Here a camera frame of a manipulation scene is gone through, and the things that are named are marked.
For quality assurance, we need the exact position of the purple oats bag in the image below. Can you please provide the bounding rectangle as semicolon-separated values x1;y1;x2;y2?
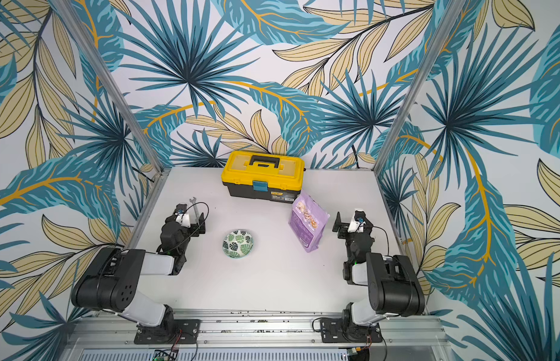
288;191;330;253

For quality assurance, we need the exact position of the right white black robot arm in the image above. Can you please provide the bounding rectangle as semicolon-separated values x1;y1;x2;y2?
321;210;425;342

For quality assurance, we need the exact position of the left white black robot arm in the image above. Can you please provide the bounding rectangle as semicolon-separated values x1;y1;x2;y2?
71;202;209;344

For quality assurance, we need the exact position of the green leaf pattern bowl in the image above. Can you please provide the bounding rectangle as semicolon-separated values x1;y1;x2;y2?
222;230;254;259

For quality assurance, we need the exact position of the silver open-end wrench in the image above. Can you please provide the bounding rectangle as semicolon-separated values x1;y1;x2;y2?
189;197;199;222

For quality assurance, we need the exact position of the yellow black plastic toolbox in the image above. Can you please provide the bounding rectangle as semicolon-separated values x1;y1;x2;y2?
221;150;305;204

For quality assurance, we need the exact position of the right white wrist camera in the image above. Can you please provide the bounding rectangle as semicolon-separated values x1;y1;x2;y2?
348;209;366;233

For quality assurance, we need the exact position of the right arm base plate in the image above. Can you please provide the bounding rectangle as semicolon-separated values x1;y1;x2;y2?
313;317;382;344

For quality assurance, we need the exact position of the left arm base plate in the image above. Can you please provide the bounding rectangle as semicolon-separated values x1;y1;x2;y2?
134;319;201;345

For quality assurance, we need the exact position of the aluminium mounting rail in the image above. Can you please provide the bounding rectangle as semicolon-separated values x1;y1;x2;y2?
66;309;450;350

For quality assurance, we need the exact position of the left aluminium frame post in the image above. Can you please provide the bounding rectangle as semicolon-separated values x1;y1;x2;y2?
52;0;164;174

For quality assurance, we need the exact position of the aluminium frame post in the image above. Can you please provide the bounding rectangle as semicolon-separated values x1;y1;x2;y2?
52;0;164;174
373;1;465;178

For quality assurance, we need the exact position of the right aluminium frame post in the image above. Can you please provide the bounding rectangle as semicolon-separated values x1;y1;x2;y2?
373;1;465;178

